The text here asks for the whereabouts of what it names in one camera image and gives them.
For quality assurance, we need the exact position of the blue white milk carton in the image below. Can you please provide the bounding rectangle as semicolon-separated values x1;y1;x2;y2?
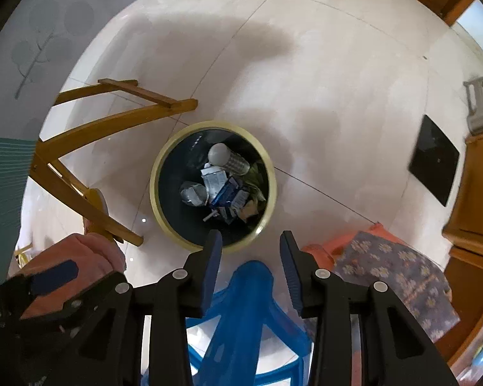
201;166;252;212

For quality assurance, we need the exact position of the floral grey cloth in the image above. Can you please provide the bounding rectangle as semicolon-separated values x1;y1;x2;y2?
335;231;461;342

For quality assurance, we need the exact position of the black square board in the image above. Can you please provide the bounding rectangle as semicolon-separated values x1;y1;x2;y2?
408;115;461;207

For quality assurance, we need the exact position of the silver plastic wrapper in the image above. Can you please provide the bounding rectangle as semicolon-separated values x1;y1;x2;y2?
180;182;209;207

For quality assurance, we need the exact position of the grey checked paper cup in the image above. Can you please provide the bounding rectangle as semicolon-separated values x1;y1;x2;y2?
208;143;251;175

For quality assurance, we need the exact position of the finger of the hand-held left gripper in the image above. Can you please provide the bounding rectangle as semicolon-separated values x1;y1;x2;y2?
8;259;81;296
18;274;127;323

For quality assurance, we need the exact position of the yellow green packet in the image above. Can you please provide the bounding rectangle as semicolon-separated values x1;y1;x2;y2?
247;163;267;202

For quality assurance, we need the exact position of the blue plastic stool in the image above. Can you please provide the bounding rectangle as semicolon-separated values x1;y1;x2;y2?
185;261;310;386

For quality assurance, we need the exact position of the grey plastic stool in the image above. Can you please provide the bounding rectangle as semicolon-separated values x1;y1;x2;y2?
462;76;483;134

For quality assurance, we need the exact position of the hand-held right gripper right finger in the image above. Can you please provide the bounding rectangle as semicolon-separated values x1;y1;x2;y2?
279;230;461;386

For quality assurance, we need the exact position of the wooden cabinet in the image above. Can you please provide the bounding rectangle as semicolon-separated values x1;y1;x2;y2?
442;129;483;371

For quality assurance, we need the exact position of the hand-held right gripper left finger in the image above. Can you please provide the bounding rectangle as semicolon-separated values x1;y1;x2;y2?
70;229;224;386

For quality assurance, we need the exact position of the black trash bin yellow rim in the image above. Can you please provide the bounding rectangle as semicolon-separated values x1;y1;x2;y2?
150;121;277;254

